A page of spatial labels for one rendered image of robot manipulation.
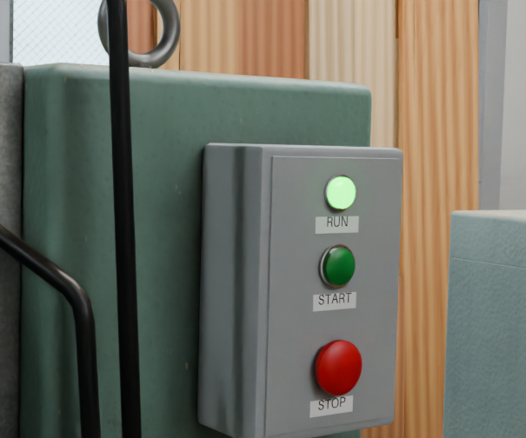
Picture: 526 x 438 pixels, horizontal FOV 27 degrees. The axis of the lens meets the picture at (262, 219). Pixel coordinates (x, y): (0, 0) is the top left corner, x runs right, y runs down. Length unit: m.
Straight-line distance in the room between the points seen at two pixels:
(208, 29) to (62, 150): 1.55
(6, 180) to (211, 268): 0.12
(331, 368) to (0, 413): 0.18
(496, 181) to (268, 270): 2.23
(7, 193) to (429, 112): 1.88
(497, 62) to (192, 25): 0.97
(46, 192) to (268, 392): 0.16
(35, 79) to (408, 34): 1.86
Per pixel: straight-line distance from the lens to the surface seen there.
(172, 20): 0.73
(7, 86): 0.60
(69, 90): 0.58
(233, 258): 0.59
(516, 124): 2.80
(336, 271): 0.59
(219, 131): 0.62
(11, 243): 0.58
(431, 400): 2.46
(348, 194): 0.59
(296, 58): 2.25
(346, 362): 0.60
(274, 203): 0.57
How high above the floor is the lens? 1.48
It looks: 4 degrees down
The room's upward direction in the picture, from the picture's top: 1 degrees clockwise
